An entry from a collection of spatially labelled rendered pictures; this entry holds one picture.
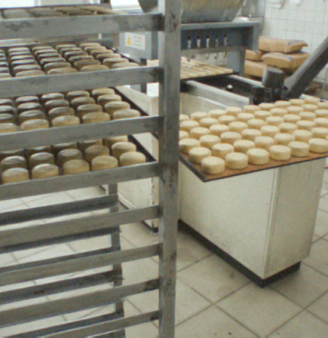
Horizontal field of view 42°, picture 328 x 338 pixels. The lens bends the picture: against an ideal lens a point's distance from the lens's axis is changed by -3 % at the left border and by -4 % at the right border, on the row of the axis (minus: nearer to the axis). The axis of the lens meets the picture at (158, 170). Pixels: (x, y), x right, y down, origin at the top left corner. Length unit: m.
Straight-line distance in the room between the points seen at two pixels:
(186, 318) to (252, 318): 0.30
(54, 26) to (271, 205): 1.44
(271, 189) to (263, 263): 0.38
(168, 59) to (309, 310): 1.64
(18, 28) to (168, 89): 0.26
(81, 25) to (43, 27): 0.06
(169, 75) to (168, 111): 0.06
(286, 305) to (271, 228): 0.39
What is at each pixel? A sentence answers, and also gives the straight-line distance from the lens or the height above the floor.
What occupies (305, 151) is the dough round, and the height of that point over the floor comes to 1.03.
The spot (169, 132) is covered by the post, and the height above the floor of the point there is 1.13.
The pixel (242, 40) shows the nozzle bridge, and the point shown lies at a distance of 2.62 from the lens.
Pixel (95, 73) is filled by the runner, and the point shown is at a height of 1.24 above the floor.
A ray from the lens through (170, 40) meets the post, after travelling 0.74.
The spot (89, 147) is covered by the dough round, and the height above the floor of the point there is 1.06.
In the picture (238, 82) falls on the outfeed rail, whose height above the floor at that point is 0.87.
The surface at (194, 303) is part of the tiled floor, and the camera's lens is 2.11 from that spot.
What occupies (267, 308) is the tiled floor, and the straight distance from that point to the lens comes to 2.14.
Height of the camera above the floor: 1.39
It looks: 24 degrees down
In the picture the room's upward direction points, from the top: straight up
